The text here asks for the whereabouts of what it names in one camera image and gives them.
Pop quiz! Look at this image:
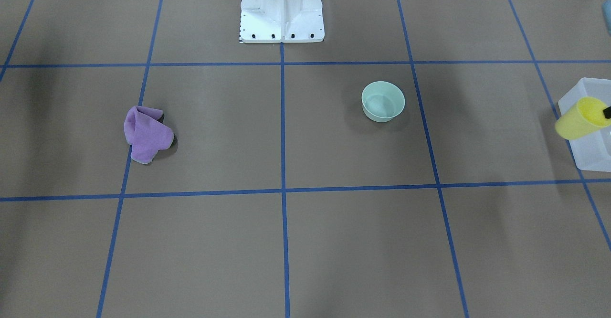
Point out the yellow plastic cup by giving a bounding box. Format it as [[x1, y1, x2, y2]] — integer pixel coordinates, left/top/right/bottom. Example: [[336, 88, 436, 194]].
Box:
[[555, 96, 611, 140]]

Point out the mint green bowl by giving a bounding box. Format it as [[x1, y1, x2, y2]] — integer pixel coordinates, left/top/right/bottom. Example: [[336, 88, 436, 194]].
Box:
[[361, 81, 406, 123]]

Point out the purple cloth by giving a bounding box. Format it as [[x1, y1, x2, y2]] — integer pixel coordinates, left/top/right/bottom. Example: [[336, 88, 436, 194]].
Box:
[[124, 106, 176, 164]]

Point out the clear plastic bin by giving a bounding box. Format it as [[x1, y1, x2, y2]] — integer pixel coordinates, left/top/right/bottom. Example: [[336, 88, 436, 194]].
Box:
[[555, 78, 611, 172]]

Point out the brown paper table mat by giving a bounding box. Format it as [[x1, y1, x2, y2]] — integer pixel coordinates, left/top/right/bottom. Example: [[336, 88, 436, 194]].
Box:
[[1, 0, 610, 318]]

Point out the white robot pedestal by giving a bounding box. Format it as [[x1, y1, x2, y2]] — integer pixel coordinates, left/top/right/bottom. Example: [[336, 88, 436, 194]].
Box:
[[239, 0, 325, 43]]

